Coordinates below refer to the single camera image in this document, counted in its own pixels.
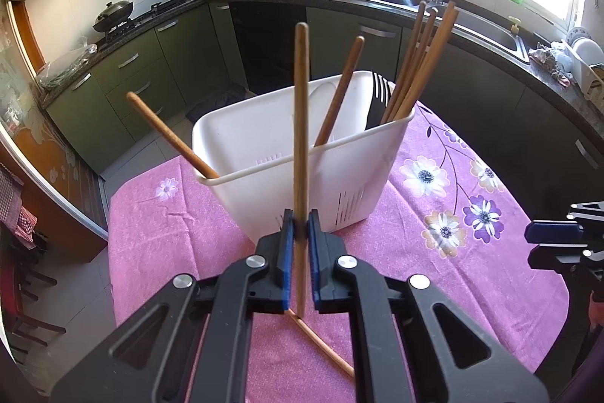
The red checkered cloth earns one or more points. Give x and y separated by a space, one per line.
14 204

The person's dark pants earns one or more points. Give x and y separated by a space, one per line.
561 337

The dark floor mat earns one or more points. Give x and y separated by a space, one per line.
217 101

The black plastic fork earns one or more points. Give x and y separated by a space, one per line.
380 101

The frosted glass sliding door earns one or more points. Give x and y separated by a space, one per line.
42 138

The steel double sink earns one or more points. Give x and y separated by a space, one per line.
490 32

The clear plastic bag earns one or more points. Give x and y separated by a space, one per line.
63 68

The small yellow tap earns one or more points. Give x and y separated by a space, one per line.
514 26

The pink floral tablecloth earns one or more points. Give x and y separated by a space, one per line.
165 252

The white plastic utensil basket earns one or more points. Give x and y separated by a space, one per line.
255 176

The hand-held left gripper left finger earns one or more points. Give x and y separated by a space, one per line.
287 271

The white dish rack with plates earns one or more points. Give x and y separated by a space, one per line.
585 58

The black wok with lid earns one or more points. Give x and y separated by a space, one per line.
113 13

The green kitchen cabinets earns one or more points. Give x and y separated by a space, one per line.
141 91

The white plastic spoon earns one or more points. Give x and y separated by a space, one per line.
325 94

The dark wooden chair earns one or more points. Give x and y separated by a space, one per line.
23 304

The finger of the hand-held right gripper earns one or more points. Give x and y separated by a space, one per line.
552 232
552 256

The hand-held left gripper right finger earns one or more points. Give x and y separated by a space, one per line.
313 271

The crumpled rag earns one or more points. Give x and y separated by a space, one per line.
549 63

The black gas stove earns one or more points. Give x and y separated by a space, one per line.
160 9

